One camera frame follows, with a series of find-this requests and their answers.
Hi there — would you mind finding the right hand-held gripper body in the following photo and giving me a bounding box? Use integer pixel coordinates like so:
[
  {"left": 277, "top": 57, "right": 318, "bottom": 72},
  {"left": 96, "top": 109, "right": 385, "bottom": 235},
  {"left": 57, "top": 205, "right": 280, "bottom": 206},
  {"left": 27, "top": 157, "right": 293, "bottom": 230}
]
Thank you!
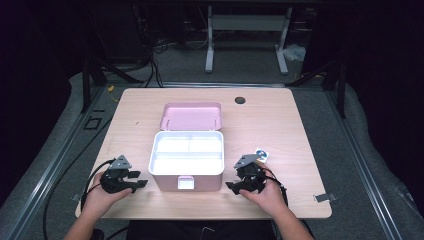
[{"left": 233, "top": 153, "right": 268, "bottom": 195}]

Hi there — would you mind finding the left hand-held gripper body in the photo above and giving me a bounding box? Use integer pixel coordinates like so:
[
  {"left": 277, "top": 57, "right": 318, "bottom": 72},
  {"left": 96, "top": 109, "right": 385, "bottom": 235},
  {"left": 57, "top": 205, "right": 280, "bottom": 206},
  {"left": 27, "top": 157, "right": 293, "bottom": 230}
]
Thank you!
[{"left": 99, "top": 154, "right": 133, "bottom": 195}]

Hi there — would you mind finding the white divided tray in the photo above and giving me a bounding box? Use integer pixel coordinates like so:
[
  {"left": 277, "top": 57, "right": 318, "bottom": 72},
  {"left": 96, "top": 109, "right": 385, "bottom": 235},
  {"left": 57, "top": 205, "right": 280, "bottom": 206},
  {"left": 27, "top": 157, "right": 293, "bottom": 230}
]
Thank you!
[{"left": 148, "top": 130, "right": 225, "bottom": 177}]

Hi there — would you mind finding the person's left hand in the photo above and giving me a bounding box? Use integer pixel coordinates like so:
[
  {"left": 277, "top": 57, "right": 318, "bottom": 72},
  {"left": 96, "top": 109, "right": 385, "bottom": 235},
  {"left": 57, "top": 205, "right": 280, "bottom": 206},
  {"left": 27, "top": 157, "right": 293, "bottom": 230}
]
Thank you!
[{"left": 80, "top": 172, "right": 133, "bottom": 218}]

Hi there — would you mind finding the person's right hand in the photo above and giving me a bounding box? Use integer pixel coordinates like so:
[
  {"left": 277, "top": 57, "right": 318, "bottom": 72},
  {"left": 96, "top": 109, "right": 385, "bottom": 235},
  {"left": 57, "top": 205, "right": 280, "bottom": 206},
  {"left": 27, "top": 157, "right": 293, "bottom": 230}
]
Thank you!
[{"left": 239, "top": 178, "right": 290, "bottom": 218}]

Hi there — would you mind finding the white card with blue circle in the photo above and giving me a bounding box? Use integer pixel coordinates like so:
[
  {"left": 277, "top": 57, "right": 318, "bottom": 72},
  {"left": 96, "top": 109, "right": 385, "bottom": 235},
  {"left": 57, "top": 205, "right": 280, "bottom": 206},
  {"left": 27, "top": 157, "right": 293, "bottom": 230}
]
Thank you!
[{"left": 254, "top": 148, "right": 270, "bottom": 165}]

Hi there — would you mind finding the person's dark clothing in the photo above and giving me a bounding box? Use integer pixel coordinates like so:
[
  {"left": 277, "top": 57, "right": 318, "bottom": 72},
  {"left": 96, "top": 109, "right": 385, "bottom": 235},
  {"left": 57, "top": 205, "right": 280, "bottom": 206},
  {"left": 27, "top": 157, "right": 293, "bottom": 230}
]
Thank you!
[{"left": 125, "top": 219, "right": 278, "bottom": 240}]

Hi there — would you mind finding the black metal stand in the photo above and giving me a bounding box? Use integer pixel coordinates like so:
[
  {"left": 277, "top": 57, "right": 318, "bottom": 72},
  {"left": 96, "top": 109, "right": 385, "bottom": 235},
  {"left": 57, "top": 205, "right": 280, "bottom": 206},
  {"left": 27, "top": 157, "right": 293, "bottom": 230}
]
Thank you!
[
  {"left": 80, "top": 49, "right": 145, "bottom": 114},
  {"left": 289, "top": 54, "right": 348, "bottom": 119}
]

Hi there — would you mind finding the clear plastic bag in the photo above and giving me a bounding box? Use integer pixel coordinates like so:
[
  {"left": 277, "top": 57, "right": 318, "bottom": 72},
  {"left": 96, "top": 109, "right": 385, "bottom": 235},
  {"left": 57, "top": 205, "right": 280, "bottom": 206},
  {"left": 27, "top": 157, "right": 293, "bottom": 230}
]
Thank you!
[{"left": 282, "top": 43, "right": 307, "bottom": 62}]

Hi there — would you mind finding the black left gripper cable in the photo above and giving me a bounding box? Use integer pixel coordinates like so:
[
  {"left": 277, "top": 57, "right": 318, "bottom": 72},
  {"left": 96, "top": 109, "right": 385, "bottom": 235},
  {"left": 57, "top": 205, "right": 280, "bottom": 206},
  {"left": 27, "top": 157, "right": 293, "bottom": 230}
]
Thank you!
[{"left": 80, "top": 158, "right": 116, "bottom": 212}]

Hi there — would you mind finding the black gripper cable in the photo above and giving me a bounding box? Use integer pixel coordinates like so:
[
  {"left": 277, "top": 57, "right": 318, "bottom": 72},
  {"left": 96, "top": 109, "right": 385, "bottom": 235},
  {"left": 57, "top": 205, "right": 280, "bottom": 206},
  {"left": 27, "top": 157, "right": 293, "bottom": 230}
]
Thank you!
[
  {"left": 80, "top": 158, "right": 116, "bottom": 212},
  {"left": 261, "top": 166, "right": 290, "bottom": 208}
]

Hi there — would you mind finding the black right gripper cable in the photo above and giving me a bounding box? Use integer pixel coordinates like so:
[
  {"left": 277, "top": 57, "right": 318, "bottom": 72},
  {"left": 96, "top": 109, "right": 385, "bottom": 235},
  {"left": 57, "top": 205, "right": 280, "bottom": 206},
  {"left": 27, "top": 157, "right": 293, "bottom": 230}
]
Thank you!
[{"left": 261, "top": 166, "right": 290, "bottom": 208}]

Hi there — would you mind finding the black floor cable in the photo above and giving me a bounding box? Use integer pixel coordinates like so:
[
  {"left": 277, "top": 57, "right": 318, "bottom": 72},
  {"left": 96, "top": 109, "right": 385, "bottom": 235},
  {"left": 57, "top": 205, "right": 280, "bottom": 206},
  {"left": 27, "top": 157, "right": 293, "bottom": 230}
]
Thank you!
[{"left": 42, "top": 116, "right": 114, "bottom": 240}]

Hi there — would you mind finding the aluminium floor rail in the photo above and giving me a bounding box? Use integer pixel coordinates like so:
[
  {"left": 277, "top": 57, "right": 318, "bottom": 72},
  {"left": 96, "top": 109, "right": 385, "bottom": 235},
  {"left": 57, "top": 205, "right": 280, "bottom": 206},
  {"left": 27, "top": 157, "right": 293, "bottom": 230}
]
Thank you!
[
  {"left": 323, "top": 89, "right": 405, "bottom": 240},
  {"left": 0, "top": 85, "right": 106, "bottom": 240}
]

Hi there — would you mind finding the grey metal bracket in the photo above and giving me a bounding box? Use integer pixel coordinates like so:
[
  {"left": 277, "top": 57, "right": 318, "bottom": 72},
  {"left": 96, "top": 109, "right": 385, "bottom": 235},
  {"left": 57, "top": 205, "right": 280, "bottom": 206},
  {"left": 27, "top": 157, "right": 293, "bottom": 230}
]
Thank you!
[{"left": 314, "top": 192, "right": 338, "bottom": 204}]

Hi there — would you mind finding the bundle of black cables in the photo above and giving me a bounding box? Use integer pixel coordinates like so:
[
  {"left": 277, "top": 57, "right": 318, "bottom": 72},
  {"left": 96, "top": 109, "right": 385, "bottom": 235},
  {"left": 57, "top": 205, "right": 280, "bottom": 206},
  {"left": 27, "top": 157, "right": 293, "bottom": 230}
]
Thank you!
[{"left": 132, "top": 31, "right": 165, "bottom": 89}]

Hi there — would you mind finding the white metal desk frame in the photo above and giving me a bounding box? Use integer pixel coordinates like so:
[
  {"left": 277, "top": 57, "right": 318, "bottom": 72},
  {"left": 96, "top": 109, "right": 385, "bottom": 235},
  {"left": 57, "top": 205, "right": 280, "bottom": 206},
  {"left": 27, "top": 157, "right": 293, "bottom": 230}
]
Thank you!
[{"left": 204, "top": 4, "right": 293, "bottom": 75}]

